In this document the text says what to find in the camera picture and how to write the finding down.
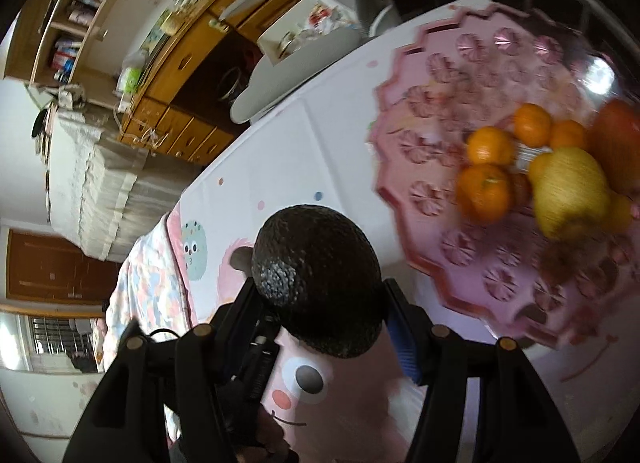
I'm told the wooden desk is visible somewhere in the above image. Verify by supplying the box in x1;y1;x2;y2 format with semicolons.
117;0;311;166

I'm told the yellow orange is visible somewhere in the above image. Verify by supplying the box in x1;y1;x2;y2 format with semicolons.
602;192;635;235
527;153;551;184

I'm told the small orange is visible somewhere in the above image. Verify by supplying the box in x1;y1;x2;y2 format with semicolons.
514;103;552;148
549;119;588;151
466;126;516;166

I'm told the white lace cloth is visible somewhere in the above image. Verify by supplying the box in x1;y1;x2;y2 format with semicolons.
45;103;201;264

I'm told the white office chair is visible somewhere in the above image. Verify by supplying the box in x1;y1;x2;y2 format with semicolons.
230;0;401;124

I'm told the large dark avocado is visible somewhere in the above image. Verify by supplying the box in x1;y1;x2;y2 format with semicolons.
251;204;385;359

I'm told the barred window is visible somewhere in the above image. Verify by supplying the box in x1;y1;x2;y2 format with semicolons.
20;315;108;374

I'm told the large orange mandarin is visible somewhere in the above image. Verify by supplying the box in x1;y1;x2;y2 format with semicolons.
455;163;513;224

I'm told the yellow apple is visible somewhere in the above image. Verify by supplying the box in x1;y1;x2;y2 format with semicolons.
532;147;612;242

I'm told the dark round object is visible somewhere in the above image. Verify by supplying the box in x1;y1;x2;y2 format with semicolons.
31;105;51;141

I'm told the wooden door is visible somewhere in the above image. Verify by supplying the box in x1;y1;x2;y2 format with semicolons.
5;229;123;306

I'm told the white cable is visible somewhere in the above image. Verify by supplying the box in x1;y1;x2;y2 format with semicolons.
120;108;171;148

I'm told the metal bed headboard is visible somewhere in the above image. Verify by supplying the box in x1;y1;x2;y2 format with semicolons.
470;0;640;108

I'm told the pink glass fruit tray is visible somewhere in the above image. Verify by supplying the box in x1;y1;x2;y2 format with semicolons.
367;3;640;351

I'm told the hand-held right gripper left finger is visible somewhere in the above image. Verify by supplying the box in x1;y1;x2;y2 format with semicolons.
62;277;283;463

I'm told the red apple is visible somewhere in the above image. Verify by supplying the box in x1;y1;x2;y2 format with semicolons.
589;99;640;196

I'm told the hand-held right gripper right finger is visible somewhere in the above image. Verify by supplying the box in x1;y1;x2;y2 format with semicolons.
382;279;581;463

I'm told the white printed box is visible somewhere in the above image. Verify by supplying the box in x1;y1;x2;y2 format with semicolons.
257;0;363;66

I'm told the green tissue box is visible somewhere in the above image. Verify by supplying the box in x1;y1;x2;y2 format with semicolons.
117;65;143;94

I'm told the printed blanket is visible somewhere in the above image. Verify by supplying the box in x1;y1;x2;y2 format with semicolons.
102;0;640;463

